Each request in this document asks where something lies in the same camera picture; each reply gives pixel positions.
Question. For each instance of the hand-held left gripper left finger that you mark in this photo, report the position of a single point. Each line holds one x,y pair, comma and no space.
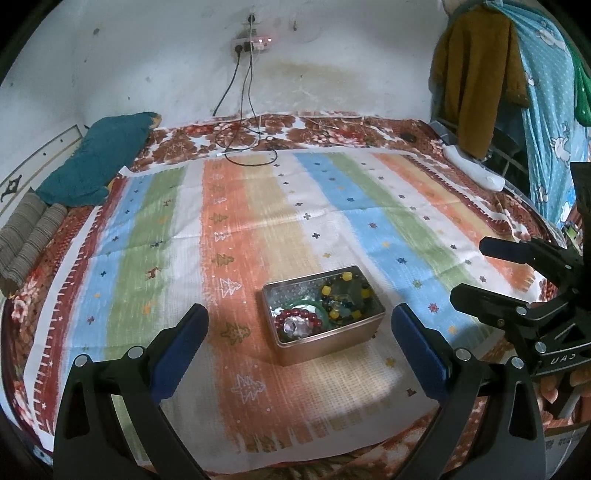
184,350

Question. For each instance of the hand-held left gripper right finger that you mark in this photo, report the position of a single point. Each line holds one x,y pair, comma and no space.
415,350

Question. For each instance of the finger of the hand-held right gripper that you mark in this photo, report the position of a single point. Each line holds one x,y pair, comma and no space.
485,302
512,249

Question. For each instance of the metal tin box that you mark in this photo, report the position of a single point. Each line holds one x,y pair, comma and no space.
332,344

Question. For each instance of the white bolster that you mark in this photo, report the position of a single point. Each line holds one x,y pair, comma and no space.
475,168

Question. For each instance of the cardboard box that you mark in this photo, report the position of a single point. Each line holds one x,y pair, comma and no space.
563,447

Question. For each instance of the green bangle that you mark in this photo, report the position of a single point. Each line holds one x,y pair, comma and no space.
307,302

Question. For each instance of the blue printed hanging cloth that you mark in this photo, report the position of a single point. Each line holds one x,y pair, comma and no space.
549,115

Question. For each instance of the striped pastel blanket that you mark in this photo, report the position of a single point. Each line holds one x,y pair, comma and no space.
258,221

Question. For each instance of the small black round object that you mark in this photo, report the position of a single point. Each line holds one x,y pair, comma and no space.
407,136

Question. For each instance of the green hanging cloth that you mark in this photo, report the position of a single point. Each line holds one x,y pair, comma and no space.
582,92

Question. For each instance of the brown hanging garment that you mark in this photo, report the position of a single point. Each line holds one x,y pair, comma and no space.
480,78

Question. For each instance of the brown striped rolled blanket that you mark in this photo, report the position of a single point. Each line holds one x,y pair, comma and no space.
27,240

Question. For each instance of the teal pillow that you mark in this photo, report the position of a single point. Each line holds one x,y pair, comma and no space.
92,161

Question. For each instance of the wall power socket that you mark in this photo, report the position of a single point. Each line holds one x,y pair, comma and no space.
251,45

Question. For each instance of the wall socket with plug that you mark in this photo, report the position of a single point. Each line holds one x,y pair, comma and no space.
251,19

